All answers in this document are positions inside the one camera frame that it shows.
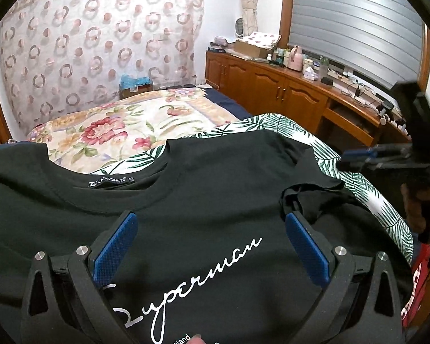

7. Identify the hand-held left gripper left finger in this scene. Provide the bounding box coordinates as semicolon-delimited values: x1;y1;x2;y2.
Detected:
19;211;140;344

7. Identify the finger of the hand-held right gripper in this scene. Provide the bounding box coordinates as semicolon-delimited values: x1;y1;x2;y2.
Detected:
339;143;412;171

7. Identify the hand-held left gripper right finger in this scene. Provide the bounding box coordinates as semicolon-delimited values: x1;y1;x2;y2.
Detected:
285;211;404;344

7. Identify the black printed t-shirt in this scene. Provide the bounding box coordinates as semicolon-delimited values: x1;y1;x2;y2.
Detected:
0;131;413;344

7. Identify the person's right hand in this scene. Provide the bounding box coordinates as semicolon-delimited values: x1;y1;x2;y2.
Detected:
400;183;430;234

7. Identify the green leaf print blanket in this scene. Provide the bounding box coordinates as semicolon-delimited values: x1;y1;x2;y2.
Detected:
98;113;414;266

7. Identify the white power strip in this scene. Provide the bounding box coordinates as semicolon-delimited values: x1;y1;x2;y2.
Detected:
339;79;378;103

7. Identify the wooden cabinet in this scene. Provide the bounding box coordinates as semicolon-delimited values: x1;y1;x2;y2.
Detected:
205;49;413;148

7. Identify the red printed cloth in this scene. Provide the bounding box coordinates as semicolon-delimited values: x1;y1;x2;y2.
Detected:
400;243;430;320

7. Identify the pink kettle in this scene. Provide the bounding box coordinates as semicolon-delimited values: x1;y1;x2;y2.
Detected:
287;45;304;71

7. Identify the floral bed sheet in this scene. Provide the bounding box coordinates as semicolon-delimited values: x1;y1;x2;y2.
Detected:
27;87;239;171

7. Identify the grey window blind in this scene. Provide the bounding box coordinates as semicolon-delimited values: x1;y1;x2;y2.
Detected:
288;0;426;87

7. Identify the navy blue bedding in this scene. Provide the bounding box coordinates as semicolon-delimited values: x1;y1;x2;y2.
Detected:
204;88;254;122

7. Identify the cardboard box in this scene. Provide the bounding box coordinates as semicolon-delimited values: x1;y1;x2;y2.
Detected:
234;39;270;60

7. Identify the blue plastic bag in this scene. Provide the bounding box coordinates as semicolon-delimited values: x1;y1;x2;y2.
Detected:
119;74;155;98

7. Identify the white round fan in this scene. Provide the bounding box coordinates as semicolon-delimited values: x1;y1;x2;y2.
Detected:
234;16;250;38

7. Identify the wooden window frame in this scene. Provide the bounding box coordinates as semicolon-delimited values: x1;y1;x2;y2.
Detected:
279;0;430;90

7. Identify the ring pattern sheer curtain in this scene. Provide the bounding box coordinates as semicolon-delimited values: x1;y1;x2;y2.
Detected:
0;0;206;140

